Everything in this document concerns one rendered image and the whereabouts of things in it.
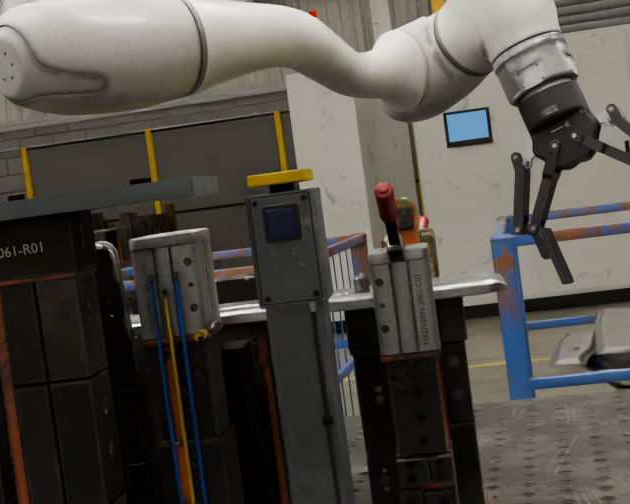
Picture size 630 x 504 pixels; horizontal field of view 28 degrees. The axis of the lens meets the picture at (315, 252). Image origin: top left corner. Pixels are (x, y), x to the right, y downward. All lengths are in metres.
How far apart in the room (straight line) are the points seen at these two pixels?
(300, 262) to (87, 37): 0.30
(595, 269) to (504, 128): 1.23
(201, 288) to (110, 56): 0.36
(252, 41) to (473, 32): 0.36
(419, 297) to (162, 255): 0.29
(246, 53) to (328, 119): 8.24
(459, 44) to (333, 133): 7.95
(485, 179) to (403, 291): 8.01
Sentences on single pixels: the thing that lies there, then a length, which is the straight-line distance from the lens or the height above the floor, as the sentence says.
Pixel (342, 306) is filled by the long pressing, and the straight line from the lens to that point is 1.51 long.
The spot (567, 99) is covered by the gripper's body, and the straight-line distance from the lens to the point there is 1.48.
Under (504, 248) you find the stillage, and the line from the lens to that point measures 3.31.
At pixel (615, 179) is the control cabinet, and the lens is 9.40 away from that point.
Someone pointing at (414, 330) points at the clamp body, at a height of 0.97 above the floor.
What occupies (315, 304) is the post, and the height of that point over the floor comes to 1.03.
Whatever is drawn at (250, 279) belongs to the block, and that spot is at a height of 1.02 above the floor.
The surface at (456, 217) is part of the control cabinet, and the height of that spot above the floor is 0.77.
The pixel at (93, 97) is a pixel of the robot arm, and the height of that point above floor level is 1.25.
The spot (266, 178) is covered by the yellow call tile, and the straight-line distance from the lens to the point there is 1.24.
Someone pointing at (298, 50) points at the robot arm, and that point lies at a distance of 1.31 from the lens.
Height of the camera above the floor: 1.14
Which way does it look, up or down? 3 degrees down
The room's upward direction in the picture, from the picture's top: 8 degrees counter-clockwise
